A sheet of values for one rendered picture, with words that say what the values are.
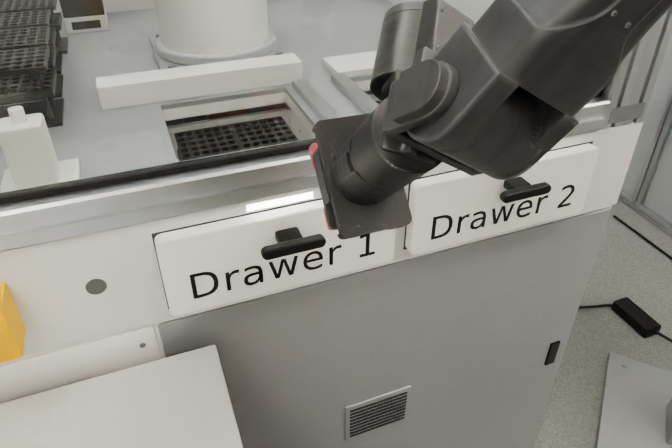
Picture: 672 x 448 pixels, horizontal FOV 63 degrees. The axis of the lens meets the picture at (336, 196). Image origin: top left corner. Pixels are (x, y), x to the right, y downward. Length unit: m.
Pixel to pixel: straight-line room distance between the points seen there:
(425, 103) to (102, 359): 0.55
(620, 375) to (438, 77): 1.55
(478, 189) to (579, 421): 1.05
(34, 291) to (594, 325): 1.65
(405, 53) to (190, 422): 0.46
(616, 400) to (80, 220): 1.45
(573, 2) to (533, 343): 0.87
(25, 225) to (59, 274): 0.07
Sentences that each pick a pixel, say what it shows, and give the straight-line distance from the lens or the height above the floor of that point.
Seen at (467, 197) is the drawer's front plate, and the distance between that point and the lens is 0.75.
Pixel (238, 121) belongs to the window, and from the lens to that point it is 0.61.
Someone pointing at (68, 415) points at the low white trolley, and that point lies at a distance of 0.72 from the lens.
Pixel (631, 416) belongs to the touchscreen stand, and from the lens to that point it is 1.72.
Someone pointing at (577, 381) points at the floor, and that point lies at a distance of 1.79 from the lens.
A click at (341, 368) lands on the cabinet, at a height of 0.61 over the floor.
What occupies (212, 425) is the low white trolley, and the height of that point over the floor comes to 0.76.
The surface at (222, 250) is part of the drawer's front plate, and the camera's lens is 0.64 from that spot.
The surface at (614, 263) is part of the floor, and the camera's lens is 2.25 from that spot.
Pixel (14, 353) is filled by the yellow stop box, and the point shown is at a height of 0.85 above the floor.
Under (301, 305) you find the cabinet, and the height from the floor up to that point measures 0.76.
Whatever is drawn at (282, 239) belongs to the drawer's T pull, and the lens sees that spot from 0.63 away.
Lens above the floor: 1.29
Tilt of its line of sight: 33 degrees down
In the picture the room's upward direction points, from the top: straight up
